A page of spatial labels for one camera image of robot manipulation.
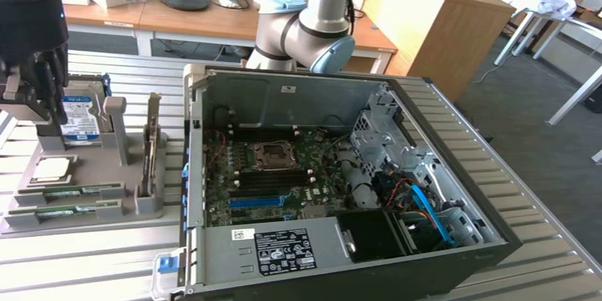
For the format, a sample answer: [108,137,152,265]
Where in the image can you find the graphics card with metal bracket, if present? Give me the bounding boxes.
[139,92,164,197]

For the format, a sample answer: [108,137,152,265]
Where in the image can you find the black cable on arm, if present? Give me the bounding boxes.
[339,0,358,36]

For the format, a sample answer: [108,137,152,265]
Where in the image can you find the grey parts rack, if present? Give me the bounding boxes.
[0,95,171,235]

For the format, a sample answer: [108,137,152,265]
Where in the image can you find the wooden cabinet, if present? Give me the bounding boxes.
[362,0,518,93]

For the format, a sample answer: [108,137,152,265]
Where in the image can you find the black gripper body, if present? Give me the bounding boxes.
[0,0,71,69]

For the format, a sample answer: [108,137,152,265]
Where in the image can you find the silver metal disk bay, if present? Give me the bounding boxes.
[348,90,498,246]

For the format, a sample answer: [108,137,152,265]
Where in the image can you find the thin red wire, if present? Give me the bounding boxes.
[205,129,232,172]

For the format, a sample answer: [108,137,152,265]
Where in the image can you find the grey power supply with label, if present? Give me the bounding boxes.
[192,223,355,281]

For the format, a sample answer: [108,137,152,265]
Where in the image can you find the blue expansion slot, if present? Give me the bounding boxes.
[228,196,284,209]

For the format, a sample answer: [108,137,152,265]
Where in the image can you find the blue case latch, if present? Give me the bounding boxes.
[156,254,179,276]

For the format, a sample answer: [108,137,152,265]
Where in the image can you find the black RAM slot bank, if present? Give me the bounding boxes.
[234,169,315,190]
[228,125,303,140]

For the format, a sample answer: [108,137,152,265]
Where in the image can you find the white table leg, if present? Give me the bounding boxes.
[546,63,602,126]

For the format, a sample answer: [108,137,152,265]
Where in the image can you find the hard disk with blue label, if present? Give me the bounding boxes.
[59,73,113,147]

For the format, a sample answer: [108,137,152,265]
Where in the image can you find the green RAM stick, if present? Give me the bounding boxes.
[17,183,124,199]
[7,201,125,218]

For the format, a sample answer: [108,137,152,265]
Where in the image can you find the green motherboard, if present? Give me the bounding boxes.
[203,127,355,228]

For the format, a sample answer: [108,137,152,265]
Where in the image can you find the white metal frame table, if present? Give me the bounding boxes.
[492,7,602,66]

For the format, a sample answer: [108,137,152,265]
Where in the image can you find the blue flat disk wire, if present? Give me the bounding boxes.
[410,183,458,250]

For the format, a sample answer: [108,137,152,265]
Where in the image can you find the metal CPU socket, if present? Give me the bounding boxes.
[247,141,299,172]

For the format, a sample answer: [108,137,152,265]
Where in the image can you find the wooden desk with white frame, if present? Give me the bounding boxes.
[60,0,399,69]

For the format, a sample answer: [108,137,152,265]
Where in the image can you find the silver CPU chip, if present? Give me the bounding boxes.
[28,155,79,185]

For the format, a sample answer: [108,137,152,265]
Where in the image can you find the open black PC case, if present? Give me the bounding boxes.
[152,63,525,298]

